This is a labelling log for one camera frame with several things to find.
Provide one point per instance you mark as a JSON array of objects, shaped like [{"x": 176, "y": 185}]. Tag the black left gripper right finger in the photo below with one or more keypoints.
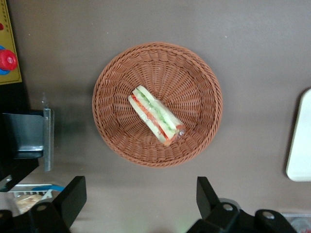
[{"x": 209, "y": 201}]

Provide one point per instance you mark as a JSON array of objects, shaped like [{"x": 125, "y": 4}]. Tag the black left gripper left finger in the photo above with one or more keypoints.
[{"x": 70, "y": 199}]

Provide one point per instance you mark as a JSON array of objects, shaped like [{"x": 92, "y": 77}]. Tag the vegetable sandwich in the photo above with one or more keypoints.
[{"x": 155, "y": 114}]

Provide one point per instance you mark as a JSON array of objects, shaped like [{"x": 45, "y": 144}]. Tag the brown round wicker basket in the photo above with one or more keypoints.
[{"x": 194, "y": 97}]

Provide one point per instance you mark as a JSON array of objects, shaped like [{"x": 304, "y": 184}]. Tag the cream plastic tray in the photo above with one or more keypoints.
[{"x": 300, "y": 140}]

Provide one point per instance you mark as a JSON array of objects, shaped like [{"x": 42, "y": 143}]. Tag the blue tape strip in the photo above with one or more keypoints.
[{"x": 52, "y": 188}]

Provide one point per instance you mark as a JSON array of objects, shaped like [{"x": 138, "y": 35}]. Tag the clear bag of fried snacks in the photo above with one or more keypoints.
[{"x": 29, "y": 201}]

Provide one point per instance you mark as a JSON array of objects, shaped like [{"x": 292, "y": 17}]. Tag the black countertop appliance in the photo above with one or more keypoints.
[{"x": 12, "y": 97}]

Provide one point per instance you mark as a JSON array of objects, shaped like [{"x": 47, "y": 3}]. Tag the red emergency stop button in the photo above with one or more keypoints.
[{"x": 7, "y": 60}]

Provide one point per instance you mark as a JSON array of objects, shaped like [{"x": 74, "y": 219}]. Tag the yellow control panel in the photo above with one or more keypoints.
[{"x": 9, "y": 31}]

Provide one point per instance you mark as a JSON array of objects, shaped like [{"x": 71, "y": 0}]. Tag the black metal bracket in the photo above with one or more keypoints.
[{"x": 29, "y": 131}]

